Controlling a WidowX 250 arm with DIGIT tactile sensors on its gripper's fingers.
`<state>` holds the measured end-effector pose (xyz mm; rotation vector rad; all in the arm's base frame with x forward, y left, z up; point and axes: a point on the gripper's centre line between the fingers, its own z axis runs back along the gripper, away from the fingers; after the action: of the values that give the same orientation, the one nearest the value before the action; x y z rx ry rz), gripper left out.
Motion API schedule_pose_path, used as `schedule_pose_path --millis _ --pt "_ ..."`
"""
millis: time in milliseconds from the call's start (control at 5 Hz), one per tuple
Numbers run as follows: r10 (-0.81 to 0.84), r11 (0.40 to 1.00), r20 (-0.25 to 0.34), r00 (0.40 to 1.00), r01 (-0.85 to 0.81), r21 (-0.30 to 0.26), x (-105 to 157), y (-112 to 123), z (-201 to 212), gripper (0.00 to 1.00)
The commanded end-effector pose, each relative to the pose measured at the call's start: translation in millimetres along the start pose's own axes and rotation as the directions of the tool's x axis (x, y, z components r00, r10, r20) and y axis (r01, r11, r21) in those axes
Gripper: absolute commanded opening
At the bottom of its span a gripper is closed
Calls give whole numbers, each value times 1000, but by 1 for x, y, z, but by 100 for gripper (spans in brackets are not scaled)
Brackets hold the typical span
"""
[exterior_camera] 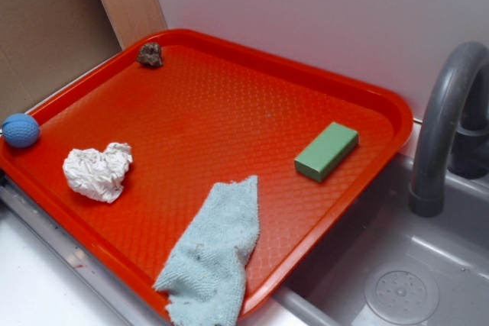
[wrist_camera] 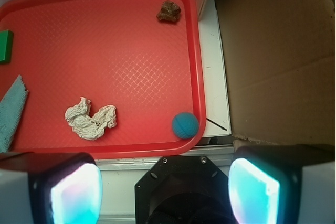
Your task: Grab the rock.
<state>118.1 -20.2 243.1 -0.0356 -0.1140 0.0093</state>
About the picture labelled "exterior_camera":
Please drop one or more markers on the orange plastic tray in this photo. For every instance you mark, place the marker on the orange plastic tray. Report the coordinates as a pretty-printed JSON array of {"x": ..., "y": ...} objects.
[{"x": 214, "y": 112}]

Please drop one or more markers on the grey toy faucet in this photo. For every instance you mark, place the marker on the grey toy faucet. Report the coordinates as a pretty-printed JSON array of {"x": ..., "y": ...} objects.
[{"x": 454, "y": 133}]

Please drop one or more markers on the brown rock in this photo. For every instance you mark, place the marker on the brown rock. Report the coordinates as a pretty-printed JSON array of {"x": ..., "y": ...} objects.
[{"x": 150, "y": 55}]

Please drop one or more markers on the blue dimpled ball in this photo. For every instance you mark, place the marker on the blue dimpled ball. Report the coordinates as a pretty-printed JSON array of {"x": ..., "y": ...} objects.
[{"x": 20, "y": 130}]

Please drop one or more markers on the grey plastic sink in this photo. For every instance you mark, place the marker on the grey plastic sink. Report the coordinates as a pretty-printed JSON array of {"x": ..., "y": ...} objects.
[{"x": 381, "y": 264}]

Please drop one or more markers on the light blue cloth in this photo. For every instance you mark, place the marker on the light blue cloth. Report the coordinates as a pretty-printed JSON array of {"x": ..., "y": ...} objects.
[{"x": 204, "y": 275}]

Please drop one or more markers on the crumpled white paper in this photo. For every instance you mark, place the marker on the crumpled white paper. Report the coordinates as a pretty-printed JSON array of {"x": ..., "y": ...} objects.
[{"x": 98, "y": 175}]

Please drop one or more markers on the green rectangular block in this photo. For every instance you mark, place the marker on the green rectangular block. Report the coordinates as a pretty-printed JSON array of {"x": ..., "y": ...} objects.
[{"x": 326, "y": 151}]

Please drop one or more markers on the brown cardboard panel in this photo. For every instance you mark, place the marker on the brown cardboard panel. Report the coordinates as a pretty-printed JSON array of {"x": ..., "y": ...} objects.
[{"x": 45, "y": 44}]

